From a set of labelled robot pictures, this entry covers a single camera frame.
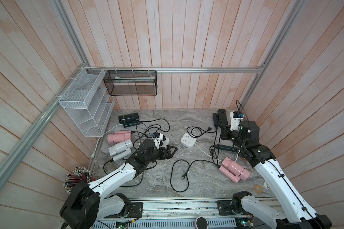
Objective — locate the red pencil cup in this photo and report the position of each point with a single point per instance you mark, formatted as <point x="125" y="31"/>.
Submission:
<point x="80" y="174"/>

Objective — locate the white square power strip right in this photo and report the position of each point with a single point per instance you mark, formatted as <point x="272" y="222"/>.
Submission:
<point x="188" y="141"/>

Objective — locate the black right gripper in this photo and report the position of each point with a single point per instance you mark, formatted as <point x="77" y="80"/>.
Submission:
<point x="225" y="132"/>

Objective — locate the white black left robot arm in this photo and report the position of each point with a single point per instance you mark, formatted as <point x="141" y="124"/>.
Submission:
<point x="89" y="202"/>

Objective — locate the dark green dryer far right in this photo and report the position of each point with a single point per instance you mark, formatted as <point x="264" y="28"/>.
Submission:
<point x="220" y="119"/>

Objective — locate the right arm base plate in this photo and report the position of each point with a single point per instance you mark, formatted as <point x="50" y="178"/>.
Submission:
<point x="234" y="206"/>

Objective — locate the white square power strip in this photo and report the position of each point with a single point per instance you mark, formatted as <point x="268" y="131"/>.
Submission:
<point x="162" y="141"/>
<point x="188" y="141"/>

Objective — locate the dark green unfolded hair dryer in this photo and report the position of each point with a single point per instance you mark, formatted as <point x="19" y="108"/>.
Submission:
<point x="226" y="148"/>

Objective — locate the black mesh wall basket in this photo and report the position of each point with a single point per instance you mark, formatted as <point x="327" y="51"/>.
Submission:
<point x="131" y="82"/>

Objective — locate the white hair dryer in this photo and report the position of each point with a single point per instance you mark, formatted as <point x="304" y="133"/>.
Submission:
<point x="121" y="150"/>

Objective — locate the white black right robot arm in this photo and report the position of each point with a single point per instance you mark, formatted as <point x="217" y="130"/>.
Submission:
<point x="298" y="214"/>

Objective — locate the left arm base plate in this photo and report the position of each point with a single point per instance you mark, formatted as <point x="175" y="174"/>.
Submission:
<point x="132" y="210"/>

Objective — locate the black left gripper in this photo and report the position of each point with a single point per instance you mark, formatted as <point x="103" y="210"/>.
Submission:
<point x="169" y="155"/>

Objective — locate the pink folded hair dryer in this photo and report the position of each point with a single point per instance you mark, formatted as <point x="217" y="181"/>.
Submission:
<point x="118" y="136"/>

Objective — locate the tape roll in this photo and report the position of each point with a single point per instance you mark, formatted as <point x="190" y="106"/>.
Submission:
<point x="258" y="189"/>

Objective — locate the white wire mesh shelf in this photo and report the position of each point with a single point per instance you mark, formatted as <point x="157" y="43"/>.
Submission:
<point x="87" y="102"/>

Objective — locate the round black white knob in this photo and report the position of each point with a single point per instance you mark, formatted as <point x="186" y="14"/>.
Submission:
<point x="201" y="223"/>

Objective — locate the dark green folded hair dryer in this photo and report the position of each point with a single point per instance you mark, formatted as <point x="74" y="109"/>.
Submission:
<point x="129" y="120"/>

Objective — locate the pink hair dryer under arm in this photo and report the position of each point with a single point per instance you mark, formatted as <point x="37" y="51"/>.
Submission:
<point x="234" y="171"/>

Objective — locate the white square power strip left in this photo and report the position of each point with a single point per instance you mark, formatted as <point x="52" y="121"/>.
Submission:
<point x="162" y="141"/>

